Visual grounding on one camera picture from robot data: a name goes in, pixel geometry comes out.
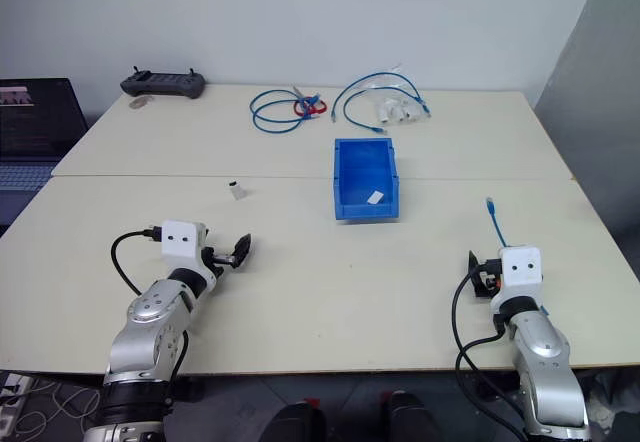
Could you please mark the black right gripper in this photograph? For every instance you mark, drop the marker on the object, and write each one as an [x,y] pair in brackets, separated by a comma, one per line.
[490,274]

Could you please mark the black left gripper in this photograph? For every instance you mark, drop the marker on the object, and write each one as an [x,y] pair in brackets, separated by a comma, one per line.
[220,258]

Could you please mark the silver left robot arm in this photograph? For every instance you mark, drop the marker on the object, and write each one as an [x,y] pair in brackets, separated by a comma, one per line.
[150,312]

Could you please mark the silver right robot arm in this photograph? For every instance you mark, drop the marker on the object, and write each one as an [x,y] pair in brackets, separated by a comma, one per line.
[542,357]

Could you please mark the small white connector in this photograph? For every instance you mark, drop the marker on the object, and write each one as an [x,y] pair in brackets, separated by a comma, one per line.
[237,191]

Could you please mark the white label sticker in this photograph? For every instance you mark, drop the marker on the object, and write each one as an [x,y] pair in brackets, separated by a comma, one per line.
[375,197]

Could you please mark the blue plastic bin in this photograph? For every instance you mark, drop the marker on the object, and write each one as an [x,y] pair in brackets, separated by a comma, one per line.
[365,182]

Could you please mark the dark rounded shape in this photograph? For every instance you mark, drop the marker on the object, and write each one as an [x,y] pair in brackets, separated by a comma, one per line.
[297,422]
[410,417]

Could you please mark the black handheld remote controller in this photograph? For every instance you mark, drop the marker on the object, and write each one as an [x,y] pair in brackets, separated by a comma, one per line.
[162,84]

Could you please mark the clear plastic bag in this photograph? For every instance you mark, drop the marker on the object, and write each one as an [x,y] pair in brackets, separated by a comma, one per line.
[405,104]

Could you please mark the open laptop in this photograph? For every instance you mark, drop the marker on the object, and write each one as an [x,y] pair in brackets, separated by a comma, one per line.
[35,122]

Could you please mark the white power strip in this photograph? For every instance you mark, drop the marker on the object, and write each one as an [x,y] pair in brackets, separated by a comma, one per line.
[12,397]

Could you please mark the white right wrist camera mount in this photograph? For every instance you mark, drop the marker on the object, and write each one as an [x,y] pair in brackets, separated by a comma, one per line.
[520,269]

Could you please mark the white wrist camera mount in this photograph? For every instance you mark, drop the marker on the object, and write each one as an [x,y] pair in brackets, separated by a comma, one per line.
[180,242]
[520,269]

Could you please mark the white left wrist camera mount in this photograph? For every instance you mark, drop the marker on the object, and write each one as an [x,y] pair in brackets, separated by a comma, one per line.
[180,242]

